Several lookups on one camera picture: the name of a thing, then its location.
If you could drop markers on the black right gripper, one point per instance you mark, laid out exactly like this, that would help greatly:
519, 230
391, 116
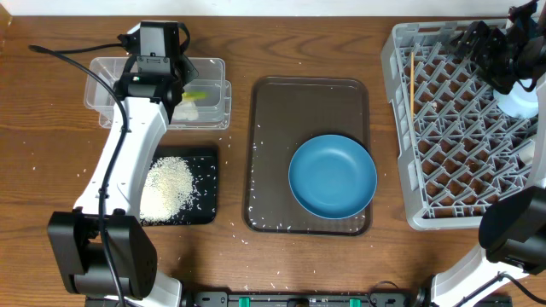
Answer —
490, 42

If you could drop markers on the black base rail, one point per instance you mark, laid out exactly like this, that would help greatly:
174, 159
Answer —
221, 299

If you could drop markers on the light blue bowl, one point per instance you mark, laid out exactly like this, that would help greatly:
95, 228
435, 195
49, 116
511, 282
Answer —
518, 103

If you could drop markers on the dark blue plate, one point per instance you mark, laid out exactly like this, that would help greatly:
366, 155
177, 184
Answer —
333, 177

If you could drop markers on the white cup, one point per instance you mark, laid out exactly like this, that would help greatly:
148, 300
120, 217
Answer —
526, 154

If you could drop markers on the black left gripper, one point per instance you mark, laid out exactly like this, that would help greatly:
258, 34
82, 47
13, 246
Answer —
188, 68

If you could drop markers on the grey dishwasher rack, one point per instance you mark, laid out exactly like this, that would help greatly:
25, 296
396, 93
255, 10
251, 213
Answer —
461, 155

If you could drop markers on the clear plastic bin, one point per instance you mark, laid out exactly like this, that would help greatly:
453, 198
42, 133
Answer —
205, 85

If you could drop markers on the white tissue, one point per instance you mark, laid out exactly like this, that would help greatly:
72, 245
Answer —
185, 111

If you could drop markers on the black plastic bin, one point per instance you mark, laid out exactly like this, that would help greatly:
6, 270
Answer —
203, 163

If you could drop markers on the pile of white rice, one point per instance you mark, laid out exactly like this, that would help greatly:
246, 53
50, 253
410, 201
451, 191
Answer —
169, 188

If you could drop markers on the yellow green snack wrapper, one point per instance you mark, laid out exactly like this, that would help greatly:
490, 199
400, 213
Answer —
194, 95

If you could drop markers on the wooden chopstick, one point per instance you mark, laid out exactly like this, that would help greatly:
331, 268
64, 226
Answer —
412, 88

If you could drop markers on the dark brown serving tray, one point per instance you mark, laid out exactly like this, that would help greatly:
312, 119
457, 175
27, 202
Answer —
286, 112

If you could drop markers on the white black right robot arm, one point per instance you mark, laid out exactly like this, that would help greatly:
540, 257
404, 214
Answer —
512, 231

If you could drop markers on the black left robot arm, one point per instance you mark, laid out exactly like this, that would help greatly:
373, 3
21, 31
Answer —
100, 247

